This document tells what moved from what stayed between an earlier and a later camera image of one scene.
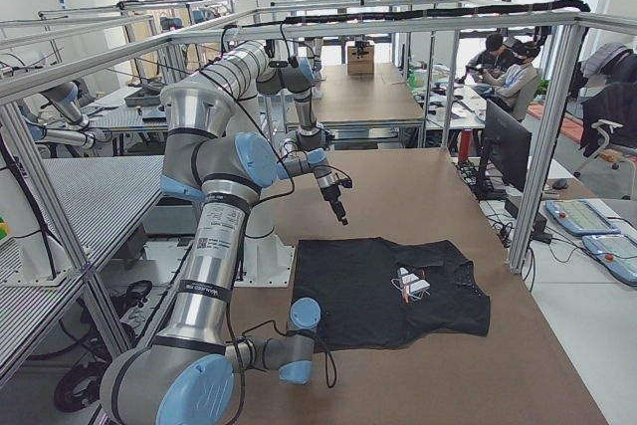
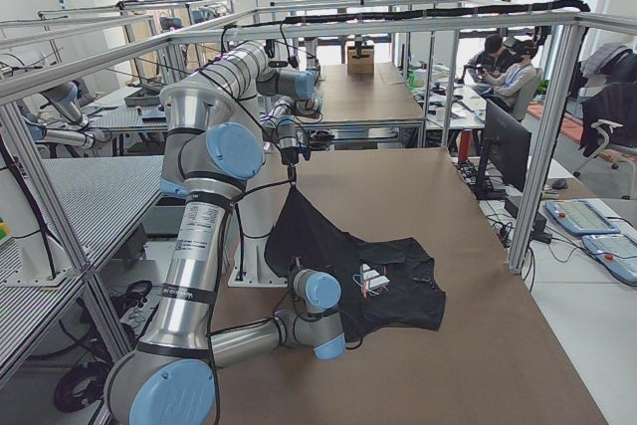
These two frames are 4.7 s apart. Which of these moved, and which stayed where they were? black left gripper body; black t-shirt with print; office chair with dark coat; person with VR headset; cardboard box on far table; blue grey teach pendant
Moved: black t-shirt with print; black left gripper body
Stayed: office chair with dark coat; cardboard box on far table; blue grey teach pendant; person with VR headset
